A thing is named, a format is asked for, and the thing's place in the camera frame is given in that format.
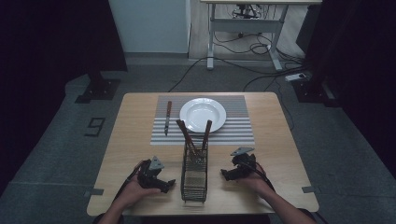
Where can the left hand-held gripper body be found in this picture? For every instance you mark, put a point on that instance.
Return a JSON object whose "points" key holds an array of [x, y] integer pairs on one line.
{"points": [[150, 174]]}

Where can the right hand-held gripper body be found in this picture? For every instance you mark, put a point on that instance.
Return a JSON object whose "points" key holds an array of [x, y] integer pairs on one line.
{"points": [[244, 165]]}

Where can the person's right hand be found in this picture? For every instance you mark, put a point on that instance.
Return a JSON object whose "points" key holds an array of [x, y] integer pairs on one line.
{"points": [[257, 183]]}

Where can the person's left hand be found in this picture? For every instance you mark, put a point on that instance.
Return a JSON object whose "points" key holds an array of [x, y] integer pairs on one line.
{"points": [[132, 193]]}

